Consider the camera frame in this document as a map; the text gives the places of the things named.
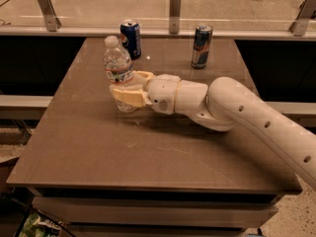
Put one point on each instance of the grey table drawer base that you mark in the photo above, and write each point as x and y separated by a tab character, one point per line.
161	214

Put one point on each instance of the right metal railing bracket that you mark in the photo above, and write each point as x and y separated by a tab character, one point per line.
305	15

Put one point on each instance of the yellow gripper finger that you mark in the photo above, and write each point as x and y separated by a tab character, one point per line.
143	77
133	95

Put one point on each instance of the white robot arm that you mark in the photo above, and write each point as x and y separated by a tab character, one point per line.
219	106

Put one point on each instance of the clear plastic water bottle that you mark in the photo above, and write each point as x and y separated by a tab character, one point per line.
117	63

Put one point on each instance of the middle metal railing bracket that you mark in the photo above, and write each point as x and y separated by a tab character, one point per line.
174	16

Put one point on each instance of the glass railing panel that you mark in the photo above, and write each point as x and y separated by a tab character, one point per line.
92	15

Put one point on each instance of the metal railing bracket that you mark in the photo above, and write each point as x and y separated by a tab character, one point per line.
174	16
51	20
305	15

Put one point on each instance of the blue silver Red Bull can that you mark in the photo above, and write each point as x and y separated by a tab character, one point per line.
202	42

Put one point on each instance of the green patterned bag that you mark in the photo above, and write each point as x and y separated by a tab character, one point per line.
36	226

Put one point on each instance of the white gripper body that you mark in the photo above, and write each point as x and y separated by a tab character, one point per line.
163	92

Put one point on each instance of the left metal railing bracket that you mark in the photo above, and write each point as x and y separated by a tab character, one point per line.
51	20

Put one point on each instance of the blue Pepsi can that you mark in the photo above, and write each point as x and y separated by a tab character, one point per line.
130	37

